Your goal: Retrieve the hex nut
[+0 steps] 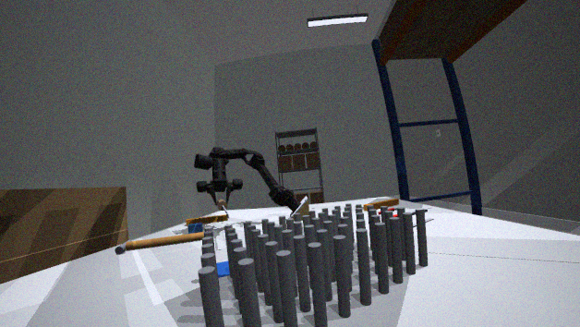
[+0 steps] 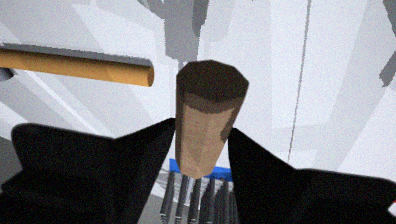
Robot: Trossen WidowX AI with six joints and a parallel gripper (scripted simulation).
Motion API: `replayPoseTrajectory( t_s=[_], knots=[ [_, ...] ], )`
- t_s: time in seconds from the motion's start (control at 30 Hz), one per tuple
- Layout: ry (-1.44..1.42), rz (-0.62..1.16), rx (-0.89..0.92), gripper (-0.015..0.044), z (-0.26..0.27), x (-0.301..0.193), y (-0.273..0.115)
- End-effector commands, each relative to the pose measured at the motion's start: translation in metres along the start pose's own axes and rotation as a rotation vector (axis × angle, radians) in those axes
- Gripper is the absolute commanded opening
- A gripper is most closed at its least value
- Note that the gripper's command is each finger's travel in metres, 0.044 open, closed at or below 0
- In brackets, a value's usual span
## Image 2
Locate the blue flat strip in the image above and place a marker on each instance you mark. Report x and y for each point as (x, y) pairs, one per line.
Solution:
(217, 173)

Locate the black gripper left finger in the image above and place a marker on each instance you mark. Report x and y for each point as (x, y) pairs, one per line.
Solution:
(126, 167)

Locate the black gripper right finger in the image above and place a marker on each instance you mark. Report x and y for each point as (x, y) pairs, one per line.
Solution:
(270, 191)

